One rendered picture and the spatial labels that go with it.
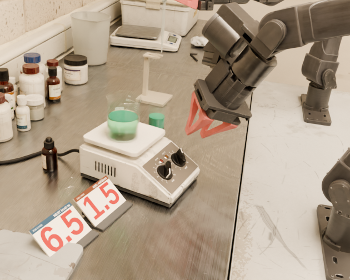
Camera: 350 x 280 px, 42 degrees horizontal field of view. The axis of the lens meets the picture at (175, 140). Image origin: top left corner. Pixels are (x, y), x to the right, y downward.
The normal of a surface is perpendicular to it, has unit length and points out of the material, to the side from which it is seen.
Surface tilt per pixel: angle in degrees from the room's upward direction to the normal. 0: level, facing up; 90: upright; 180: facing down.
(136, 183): 90
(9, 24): 90
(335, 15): 85
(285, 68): 90
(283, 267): 0
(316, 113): 0
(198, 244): 0
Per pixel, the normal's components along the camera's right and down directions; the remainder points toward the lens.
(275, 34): -0.57, 0.33
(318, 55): -0.90, -0.01
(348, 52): -0.19, 0.43
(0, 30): 0.98, 0.15
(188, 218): 0.08, -0.89
